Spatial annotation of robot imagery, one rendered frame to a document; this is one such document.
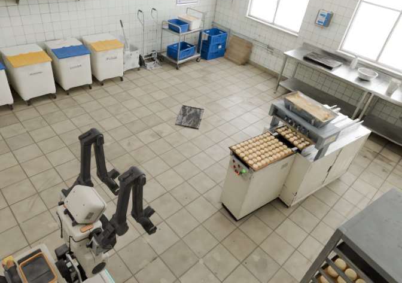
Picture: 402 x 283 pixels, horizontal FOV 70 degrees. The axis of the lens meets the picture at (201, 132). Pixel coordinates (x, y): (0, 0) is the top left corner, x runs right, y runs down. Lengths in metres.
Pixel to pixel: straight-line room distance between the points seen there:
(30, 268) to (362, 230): 1.88
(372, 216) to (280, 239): 2.14
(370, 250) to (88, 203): 1.42
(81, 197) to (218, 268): 1.78
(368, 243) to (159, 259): 2.19
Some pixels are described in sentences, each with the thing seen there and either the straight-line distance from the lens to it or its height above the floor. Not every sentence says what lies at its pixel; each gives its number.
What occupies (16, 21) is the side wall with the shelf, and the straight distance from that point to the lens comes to 5.57.
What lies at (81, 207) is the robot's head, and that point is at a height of 1.35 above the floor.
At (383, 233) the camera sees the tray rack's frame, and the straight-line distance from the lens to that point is 1.48.
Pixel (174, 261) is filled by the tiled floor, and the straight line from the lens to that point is 3.16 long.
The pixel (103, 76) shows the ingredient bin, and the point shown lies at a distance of 5.70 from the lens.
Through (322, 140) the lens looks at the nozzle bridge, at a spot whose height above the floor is 1.15.
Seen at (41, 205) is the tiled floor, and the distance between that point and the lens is 3.74.
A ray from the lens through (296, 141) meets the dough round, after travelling 3.36.
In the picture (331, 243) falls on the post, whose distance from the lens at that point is 1.44.
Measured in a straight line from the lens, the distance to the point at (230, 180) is 3.23.
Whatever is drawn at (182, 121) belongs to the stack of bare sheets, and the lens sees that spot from 4.81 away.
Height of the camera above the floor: 2.77
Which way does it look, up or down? 37 degrees down
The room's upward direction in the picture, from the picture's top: 9 degrees clockwise
